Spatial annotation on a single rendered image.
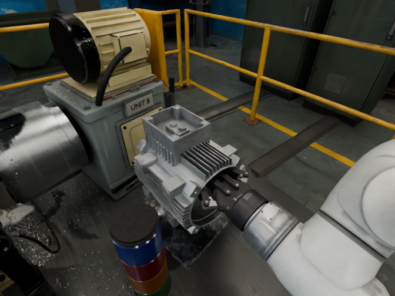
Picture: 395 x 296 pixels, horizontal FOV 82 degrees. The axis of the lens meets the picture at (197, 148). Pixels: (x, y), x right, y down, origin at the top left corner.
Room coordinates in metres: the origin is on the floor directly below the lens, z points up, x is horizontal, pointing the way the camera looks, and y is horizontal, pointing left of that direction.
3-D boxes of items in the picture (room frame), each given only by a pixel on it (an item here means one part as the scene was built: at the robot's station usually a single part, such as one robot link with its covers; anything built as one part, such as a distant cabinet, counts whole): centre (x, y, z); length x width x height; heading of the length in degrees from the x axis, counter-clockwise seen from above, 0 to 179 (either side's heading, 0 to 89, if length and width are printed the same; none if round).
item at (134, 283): (0.16, 0.08, 1.10); 0.06 x 0.06 x 0.04
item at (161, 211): (0.42, 0.02, 0.86); 0.27 x 0.24 x 0.12; 139
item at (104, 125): (0.74, 0.29, 0.99); 0.35 x 0.31 x 0.37; 139
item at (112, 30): (0.75, 0.24, 1.16); 0.33 x 0.26 x 0.42; 139
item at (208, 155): (0.40, 0.02, 1.07); 0.20 x 0.19 x 0.19; 41
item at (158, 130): (0.43, 0.05, 1.16); 0.12 x 0.11 x 0.07; 41
